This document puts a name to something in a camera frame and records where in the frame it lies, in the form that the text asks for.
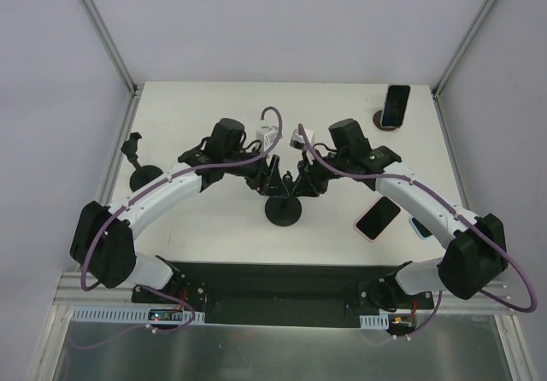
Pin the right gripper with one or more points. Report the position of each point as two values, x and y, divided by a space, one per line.
314 176

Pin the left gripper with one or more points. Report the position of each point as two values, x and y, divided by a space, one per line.
266 174

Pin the black clamp phone stand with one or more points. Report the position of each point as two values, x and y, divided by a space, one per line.
285 210

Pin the phone with pink case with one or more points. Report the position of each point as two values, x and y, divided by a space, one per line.
377 218

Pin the phone with clear case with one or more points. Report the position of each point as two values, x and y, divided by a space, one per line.
395 105

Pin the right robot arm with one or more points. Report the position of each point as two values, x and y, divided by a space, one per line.
475 251

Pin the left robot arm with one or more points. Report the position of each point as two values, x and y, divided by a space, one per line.
104 241

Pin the phone with blue case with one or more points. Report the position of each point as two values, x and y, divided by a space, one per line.
420 229

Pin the right circuit board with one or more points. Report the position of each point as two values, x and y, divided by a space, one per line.
384 321

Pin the circuit board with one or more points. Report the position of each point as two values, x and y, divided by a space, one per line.
384 321
170 317

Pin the left circuit board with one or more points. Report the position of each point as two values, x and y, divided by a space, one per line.
170 317

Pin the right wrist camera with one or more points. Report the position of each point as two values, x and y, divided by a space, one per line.
302 140

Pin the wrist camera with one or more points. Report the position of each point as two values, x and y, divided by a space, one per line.
302 140
266 134

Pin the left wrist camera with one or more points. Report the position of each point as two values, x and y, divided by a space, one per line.
266 134

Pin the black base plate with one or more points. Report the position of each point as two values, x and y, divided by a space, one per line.
281 295

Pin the left aluminium frame post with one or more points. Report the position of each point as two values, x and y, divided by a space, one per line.
101 30

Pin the aluminium frame post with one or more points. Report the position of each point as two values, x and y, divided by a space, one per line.
464 45
101 30

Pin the right aluminium frame post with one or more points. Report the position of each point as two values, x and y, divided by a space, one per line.
464 45

